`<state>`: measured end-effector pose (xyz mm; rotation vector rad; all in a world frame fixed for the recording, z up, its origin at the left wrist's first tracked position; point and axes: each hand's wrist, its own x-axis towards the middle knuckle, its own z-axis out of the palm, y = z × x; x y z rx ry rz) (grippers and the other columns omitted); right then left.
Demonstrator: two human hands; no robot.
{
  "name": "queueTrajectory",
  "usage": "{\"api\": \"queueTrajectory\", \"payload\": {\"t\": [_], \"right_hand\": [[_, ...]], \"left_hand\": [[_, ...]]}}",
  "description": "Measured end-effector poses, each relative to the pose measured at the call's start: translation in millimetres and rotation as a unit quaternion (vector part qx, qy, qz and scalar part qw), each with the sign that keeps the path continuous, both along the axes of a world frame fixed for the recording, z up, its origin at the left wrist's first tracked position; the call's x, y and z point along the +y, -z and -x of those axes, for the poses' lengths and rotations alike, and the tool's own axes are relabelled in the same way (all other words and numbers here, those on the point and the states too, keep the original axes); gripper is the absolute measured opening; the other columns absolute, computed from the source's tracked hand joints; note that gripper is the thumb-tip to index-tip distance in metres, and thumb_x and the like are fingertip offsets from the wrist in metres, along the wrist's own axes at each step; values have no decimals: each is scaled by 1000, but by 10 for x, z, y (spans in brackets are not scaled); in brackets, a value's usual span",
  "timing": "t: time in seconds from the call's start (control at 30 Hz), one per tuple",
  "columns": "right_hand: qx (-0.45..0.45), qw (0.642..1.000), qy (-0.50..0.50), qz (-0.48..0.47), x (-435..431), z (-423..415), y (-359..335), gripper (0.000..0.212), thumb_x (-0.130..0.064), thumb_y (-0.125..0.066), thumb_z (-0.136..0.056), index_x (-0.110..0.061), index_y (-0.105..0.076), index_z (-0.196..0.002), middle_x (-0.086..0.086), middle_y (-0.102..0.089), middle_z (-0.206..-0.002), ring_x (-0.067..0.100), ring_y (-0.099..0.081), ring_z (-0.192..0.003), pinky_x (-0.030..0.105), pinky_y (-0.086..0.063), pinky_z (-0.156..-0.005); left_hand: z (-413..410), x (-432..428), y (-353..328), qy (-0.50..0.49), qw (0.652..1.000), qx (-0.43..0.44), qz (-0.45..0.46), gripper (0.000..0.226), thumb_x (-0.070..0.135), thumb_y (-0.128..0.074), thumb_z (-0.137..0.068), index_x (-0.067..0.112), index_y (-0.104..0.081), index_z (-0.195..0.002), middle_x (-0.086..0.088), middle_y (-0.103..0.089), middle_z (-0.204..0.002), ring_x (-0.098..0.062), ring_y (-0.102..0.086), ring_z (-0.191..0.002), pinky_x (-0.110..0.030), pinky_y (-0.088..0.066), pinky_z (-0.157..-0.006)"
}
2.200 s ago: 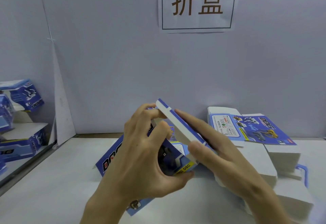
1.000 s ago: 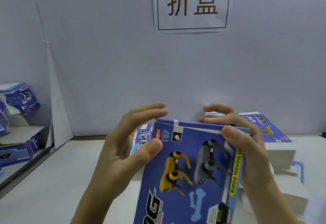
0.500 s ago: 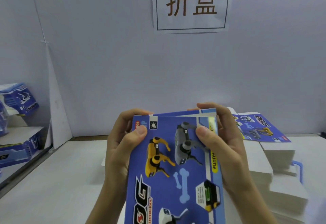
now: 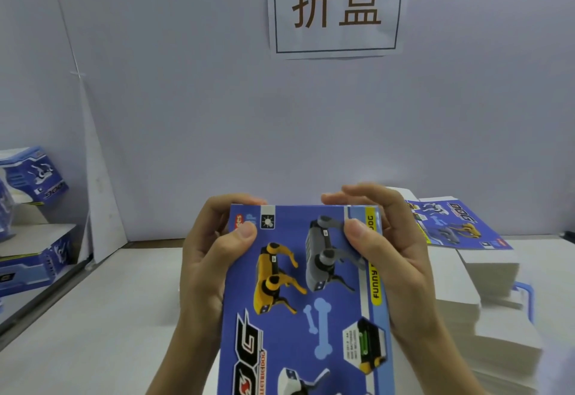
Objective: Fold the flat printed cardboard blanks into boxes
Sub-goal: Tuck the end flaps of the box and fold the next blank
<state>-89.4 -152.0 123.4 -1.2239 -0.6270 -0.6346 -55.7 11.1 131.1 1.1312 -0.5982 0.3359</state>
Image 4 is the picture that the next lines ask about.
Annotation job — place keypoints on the blue dog-print cardboard box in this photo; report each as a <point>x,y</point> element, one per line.
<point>305,318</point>

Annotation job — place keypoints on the white paper wall sign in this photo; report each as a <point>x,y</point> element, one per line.
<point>337,42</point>

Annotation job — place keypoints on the person's left hand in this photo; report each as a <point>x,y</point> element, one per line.
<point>207,282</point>

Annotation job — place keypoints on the black object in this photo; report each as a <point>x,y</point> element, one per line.
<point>570,237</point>

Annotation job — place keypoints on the person's left forearm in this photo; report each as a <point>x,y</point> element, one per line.
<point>184,372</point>

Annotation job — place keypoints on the person's right hand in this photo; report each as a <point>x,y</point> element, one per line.
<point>404,273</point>

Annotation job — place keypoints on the pile of blue boxes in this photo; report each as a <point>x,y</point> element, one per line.
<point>31,175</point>

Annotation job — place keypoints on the stack of boxes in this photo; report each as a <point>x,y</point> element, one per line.
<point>499,318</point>

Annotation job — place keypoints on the person's right forearm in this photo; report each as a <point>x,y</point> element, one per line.
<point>440,372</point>

